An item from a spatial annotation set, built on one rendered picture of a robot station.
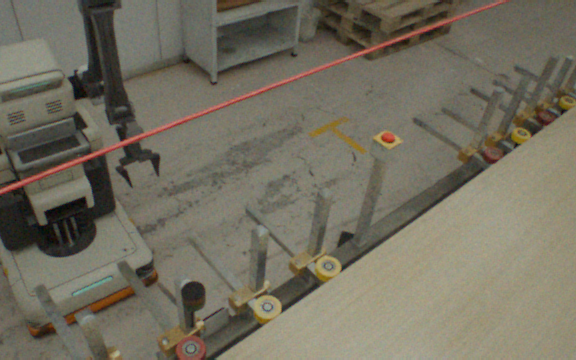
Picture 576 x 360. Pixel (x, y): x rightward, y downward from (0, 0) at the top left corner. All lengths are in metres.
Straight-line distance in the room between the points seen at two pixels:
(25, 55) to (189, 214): 1.55
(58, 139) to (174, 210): 1.26
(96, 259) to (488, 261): 1.69
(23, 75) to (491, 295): 1.61
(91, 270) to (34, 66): 1.06
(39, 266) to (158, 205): 0.85
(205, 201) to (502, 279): 1.86
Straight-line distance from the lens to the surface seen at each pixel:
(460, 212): 1.92
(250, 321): 1.69
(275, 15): 4.65
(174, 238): 2.85
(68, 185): 2.05
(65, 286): 2.40
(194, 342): 1.43
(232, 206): 3.00
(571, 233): 2.07
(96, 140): 2.31
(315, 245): 1.64
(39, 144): 1.88
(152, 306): 1.55
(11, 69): 1.71
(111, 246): 2.49
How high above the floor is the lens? 2.15
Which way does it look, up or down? 43 degrees down
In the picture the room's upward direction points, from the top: 7 degrees clockwise
